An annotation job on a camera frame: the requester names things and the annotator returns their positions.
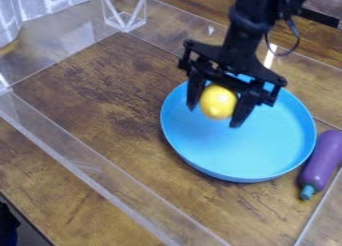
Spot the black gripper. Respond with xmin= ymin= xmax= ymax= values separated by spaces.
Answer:
xmin=178 ymin=40 xmax=288 ymax=128

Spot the yellow lemon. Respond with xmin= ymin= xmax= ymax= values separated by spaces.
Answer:
xmin=199 ymin=84 xmax=238 ymax=120

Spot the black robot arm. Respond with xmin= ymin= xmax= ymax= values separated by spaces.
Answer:
xmin=179 ymin=0 xmax=305 ymax=128

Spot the blue round tray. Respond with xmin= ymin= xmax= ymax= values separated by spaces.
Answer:
xmin=161 ymin=84 xmax=317 ymax=183

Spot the black bar on background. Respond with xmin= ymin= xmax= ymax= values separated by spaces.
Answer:
xmin=300 ymin=8 xmax=340 ymax=28

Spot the purple toy eggplant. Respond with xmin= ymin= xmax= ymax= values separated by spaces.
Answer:
xmin=300 ymin=130 xmax=342 ymax=200

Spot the white patterned curtain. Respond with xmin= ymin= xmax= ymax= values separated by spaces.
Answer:
xmin=0 ymin=0 xmax=91 ymax=48

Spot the clear acrylic enclosure wall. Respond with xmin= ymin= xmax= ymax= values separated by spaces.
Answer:
xmin=0 ymin=0 xmax=342 ymax=246

